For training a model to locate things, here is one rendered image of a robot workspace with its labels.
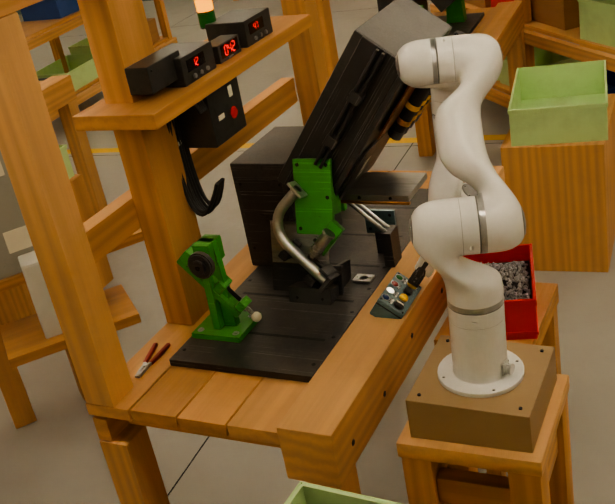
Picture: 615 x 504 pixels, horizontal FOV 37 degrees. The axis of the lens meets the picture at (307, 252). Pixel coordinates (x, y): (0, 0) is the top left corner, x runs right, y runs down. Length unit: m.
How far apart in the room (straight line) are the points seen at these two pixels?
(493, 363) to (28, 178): 1.10
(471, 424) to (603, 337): 1.97
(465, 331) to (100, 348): 0.89
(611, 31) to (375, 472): 2.74
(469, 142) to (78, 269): 0.95
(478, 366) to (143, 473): 0.98
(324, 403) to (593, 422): 1.54
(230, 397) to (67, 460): 1.63
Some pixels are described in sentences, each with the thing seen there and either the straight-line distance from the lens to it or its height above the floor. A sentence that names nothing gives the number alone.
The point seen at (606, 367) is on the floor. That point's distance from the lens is 3.78.
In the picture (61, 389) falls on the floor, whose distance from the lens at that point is 4.31.
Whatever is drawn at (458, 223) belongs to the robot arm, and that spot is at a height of 1.34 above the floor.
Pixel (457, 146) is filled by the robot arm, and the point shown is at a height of 1.45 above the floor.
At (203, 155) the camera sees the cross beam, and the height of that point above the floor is 1.25.
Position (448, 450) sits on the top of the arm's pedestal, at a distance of 2.07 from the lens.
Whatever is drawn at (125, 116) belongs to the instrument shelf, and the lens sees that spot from 2.31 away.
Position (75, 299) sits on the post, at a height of 1.19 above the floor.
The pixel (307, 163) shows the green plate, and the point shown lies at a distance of 2.54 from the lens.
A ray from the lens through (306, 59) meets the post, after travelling 3.29.
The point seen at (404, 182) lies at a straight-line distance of 2.65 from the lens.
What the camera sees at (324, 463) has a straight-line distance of 2.14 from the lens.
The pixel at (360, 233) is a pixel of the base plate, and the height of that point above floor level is 0.90.
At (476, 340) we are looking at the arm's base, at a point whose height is 1.07.
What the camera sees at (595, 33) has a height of 0.78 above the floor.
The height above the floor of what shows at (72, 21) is 0.81.
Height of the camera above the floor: 2.15
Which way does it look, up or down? 26 degrees down
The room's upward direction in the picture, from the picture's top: 11 degrees counter-clockwise
